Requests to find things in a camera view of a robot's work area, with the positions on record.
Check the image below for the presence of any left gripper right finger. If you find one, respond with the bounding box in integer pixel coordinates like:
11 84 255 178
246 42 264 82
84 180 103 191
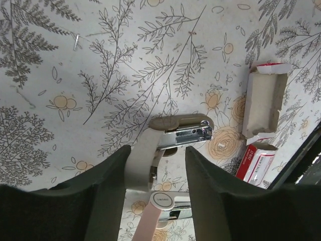
185 146 320 240

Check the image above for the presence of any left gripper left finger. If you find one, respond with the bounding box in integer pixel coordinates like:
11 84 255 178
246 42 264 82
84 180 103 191
1 145 131 240

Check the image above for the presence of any white red staple box sleeve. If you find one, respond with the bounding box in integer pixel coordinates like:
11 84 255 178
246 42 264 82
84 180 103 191
236 142 278 186

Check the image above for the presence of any beige stapler magazine part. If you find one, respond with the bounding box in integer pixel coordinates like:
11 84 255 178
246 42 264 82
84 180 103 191
124 113 214 192

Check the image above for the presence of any brown staple box tray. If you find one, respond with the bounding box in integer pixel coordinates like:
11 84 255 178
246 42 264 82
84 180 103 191
242 63 291 145

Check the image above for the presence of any floral table mat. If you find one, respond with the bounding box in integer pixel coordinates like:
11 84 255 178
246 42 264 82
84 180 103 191
0 0 321 241

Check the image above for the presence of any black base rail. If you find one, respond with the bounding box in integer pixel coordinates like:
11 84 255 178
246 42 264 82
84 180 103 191
268 129 320 190

